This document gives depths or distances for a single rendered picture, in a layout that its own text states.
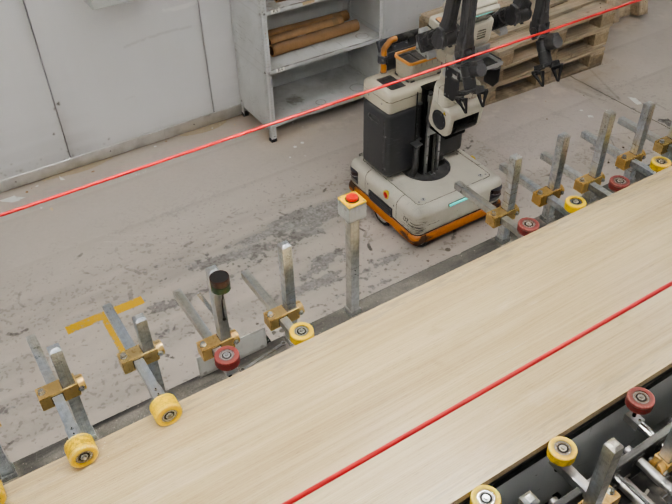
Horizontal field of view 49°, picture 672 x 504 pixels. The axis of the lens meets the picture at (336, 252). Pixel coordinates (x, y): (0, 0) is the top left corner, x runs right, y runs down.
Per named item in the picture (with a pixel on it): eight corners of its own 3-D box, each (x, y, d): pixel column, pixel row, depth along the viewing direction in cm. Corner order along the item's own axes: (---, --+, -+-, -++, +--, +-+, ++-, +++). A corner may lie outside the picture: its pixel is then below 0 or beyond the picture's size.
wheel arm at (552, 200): (498, 171, 324) (499, 163, 321) (503, 168, 326) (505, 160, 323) (572, 223, 296) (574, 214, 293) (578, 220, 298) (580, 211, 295)
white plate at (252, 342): (199, 376, 255) (195, 357, 249) (266, 345, 266) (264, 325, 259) (200, 377, 255) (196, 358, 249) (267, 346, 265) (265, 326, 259)
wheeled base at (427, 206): (346, 191, 448) (346, 156, 431) (430, 158, 473) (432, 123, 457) (414, 252, 404) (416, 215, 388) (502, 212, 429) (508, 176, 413)
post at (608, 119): (580, 205, 330) (604, 109, 299) (586, 202, 331) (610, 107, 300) (586, 209, 328) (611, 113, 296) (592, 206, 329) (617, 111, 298)
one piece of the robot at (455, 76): (436, 92, 364) (440, 51, 350) (480, 77, 375) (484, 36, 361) (457, 106, 354) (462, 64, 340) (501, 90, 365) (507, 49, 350)
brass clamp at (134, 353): (118, 363, 232) (115, 352, 228) (159, 345, 237) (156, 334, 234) (126, 376, 228) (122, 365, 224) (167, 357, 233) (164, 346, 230)
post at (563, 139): (538, 228, 321) (558, 132, 290) (544, 225, 323) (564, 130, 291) (544, 233, 319) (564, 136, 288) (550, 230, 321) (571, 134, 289)
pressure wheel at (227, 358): (213, 374, 244) (209, 350, 236) (235, 364, 247) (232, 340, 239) (224, 390, 238) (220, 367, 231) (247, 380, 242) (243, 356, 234)
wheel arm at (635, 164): (579, 138, 345) (581, 130, 342) (584, 136, 346) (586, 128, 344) (656, 184, 317) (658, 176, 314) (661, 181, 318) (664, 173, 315)
